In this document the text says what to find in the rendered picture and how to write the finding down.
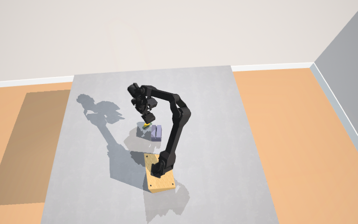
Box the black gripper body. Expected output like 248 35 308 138
131 98 155 124

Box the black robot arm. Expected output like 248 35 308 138
128 83 191 178

